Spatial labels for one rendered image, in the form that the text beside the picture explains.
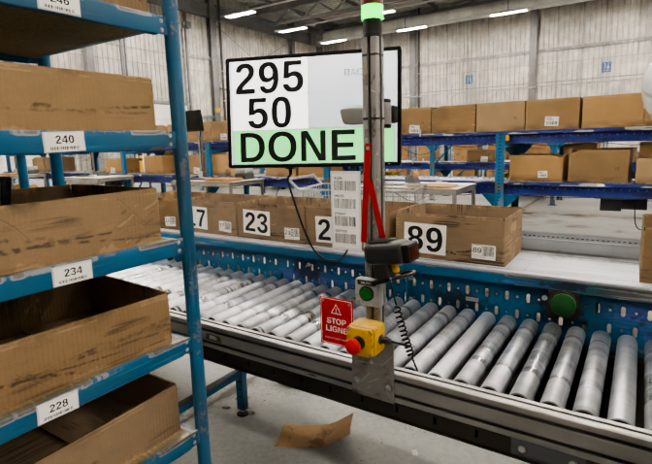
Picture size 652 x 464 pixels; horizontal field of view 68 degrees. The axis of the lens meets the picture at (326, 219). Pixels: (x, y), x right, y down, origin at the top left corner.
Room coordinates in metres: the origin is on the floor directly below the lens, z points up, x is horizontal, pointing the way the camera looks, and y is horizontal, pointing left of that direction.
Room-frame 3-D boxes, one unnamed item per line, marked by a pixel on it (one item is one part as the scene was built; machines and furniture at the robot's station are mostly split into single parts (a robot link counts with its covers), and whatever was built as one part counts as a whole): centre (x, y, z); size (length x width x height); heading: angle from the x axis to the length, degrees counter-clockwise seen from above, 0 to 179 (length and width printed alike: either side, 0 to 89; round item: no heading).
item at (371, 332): (1.09, -0.12, 0.84); 0.15 x 0.09 x 0.07; 56
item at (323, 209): (2.01, -0.16, 0.96); 0.39 x 0.29 x 0.17; 56
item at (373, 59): (1.16, -0.12, 1.11); 0.12 x 0.05 x 0.88; 56
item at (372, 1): (1.16, -0.12, 1.62); 0.05 x 0.05 x 0.06
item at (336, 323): (1.17, -0.05, 0.85); 0.16 x 0.01 x 0.13; 56
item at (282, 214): (2.22, 0.17, 0.96); 0.39 x 0.29 x 0.17; 56
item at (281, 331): (1.59, 0.04, 0.72); 0.52 x 0.05 x 0.05; 146
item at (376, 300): (1.13, -0.10, 0.95); 0.07 x 0.03 x 0.07; 56
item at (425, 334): (1.38, -0.28, 0.72); 0.52 x 0.05 x 0.05; 146
